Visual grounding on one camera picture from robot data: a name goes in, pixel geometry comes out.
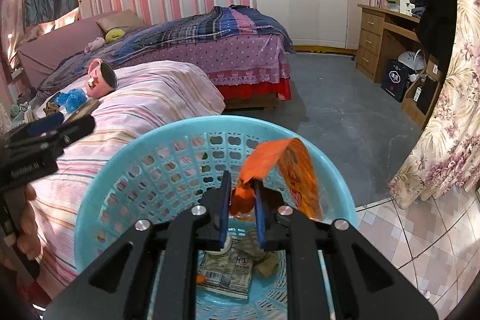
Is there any plaid blue purple quilt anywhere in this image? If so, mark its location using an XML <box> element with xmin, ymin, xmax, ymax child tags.
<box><xmin>37</xmin><ymin>6</ymin><xmax>293</xmax><ymax>100</ymax></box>

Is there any yellow plush toy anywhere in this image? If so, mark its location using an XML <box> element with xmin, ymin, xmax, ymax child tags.
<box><xmin>105</xmin><ymin>28</ymin><xmax>125</xmax><ymax>44</ymax></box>

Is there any black hanging garment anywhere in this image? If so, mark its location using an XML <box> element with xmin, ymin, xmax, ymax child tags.
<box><xmin>416</xmin><ymin>0</ymin><xmax>457</xmax><ymax>73</ymax></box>

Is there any black gold snack wrapper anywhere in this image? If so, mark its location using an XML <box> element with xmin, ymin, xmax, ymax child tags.
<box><xmin>199</xmin><ymin>248</ymin><xmax>253</xmax><ymax>300</ymax></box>

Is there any orange peel piece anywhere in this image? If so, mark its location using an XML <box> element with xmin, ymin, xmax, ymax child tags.
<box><xmin>196</xmin><ymin>274</ymin><xmax>207</xmax><ymax>284</ymax></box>

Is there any beige paper drawstring bag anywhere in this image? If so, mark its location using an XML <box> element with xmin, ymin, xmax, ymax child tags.
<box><xmin>24</xmin><ymin>107</ymin><xmax>38</xmax><ymax>124</ymax></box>

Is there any cream plastic jar lid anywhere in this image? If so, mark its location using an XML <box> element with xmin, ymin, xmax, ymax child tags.
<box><xmin>206</xmin><ymin>244</ymin><xmax>231</xmax><ymax>256</ymax></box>

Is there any tan pillow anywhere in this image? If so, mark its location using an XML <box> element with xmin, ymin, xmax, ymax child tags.
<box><xmin>97</xmin><ymin>10</ymin><xmax>146</xmax><ymax>33</ymax></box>

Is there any floral beige curtain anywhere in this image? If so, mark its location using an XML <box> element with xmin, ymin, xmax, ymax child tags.
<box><xmin>389</xmin><ymin>0</ymin><xmax>479</xmax><ymax>209</ymax></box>

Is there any light blue plastic basket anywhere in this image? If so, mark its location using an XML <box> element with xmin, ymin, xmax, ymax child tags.
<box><xmin>74</xmin><ymin>115</ymin><xmax>358</xmax><ymax>319</ymax></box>

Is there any black shopping bag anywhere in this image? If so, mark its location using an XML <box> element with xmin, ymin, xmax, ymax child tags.
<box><xmin>381</xmin><ymin>59</ymin><xmax>413</xmax><ymax>102</ymax></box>

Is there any wooden crate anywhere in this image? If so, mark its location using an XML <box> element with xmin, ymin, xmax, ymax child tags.
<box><xmin>401</xmin><ymin>56</ymin><xmax>443</xmax><ymax>130</ymax></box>

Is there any orange snack wrapper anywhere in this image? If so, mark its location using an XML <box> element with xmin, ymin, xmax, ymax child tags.
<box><xmin>229</xmin><ymin>138</ymin><xmax>323</xmax><ymax>221</ymax></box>

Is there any purple dotted bed skirt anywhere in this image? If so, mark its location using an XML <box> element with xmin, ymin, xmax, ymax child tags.
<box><xmin>124</xmin><ymin>35</ymin><xmax>290</xmax><ymax>86</ymax></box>

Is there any mauve bed headboard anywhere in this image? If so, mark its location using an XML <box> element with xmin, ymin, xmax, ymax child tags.
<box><xmin>16</xmin><ymin>12</ymin><xmax>113</xmax><ymax>88</ymax></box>

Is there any pink cartoon mug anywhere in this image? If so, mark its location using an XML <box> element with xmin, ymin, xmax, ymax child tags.
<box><xmin>85</xmin><ymin>58</ymin><xmax>118</xmax><ymax>99</ymax></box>

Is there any pink striped bed sheet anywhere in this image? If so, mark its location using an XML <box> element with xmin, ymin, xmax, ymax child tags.
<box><xmin>32</xmin><ymin>61</ymin><xmax>225</xmax><ymax>298</ymax></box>

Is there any white helmet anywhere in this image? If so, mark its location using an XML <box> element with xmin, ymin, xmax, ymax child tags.
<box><xmin>397</xmin><ymin>49</ymin><xmax>427</xmax><ymax>72</ymax></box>

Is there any brown paper ball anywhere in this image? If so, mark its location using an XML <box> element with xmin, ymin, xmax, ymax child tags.
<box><xmin>255</xmin><ymin>252</ymin><xmax>278</xmax><ymax>278</ymax></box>

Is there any pink plush toy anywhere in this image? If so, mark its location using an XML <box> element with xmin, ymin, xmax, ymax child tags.
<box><xmin>84</xmin><ymin>37</ymin><xmax>106</xmax><ymax>54</ymax></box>

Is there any crumpled brown paper wad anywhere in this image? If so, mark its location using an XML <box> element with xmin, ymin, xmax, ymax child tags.
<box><xmin>43</xmin><ymin>101</ymin><xmax>61</xmax><ymax>116</ymax></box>

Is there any wooden desk with drawers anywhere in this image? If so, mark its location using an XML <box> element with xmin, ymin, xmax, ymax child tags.
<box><xmin>355</xmin><ymin>4</ymin><xmax>421</xmax><ymax>84</ymax></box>

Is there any person's left hand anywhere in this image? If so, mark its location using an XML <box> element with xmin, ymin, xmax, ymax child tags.
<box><xmin>16</xmin><ymin>184</ymin><xmax>41</xmax><ymax>260</ymax></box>

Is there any blue plastic shoe cover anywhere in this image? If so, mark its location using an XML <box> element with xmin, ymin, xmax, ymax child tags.
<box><xmin>55</xmin><ymin>88</ymin><xmax>87</xmax><ymax>114</ymax></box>

